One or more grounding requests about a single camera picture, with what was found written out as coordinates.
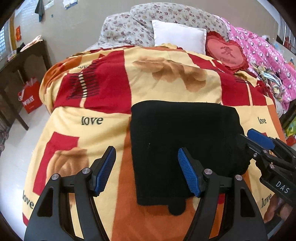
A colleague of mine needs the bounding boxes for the black pants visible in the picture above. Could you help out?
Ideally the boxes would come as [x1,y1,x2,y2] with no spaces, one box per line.
[130,100,250,215]

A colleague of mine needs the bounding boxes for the person's right hand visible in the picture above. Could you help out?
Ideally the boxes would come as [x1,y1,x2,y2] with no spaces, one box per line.
[263,194,293,223]

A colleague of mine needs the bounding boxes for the red bag under bed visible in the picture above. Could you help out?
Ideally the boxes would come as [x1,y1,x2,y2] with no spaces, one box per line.
[286,135,296,147]

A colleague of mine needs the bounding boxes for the green yellow bag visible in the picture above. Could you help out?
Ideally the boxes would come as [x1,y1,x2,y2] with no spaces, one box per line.
[285,118,296,138]

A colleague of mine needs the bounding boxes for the colourful crumpled cloth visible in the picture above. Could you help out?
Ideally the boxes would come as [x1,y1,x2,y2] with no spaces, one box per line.
[250,61,285,102]

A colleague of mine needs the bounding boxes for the pink patterned quilt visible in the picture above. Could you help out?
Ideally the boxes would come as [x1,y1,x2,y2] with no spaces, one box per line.
[221,18,295,108]

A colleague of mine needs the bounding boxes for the red heart cushion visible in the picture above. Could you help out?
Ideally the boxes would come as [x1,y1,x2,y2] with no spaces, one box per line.
[205,31,249,73]

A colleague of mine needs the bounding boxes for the white pillow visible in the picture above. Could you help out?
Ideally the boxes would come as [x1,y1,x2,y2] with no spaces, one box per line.
[152,20,207,55]

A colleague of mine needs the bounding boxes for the orange red patchwork blanket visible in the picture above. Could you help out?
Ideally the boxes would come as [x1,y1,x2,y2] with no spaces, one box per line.
[23,44,284,240]

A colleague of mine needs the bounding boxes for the red shopping bag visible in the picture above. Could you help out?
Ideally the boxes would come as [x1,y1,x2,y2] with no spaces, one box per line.
[18,78,42,113]

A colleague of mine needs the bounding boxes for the dark wooden side table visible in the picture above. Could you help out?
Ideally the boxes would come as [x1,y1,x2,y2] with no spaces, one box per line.
[1,40,52,130]

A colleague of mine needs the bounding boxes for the grey floral quilt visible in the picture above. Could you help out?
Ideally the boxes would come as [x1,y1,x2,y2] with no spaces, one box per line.
[86,3,229,50]

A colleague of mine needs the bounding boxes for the dark wooden bed frame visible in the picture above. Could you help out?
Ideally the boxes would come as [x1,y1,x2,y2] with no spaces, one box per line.
[280,99,296,130]

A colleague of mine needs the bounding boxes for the dark cloth hanging on wall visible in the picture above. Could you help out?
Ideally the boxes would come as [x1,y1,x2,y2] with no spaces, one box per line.
[35,0,45,22]

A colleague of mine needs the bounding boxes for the wall calendar poster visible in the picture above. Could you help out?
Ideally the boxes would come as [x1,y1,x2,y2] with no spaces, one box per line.
[63,0,78,9]

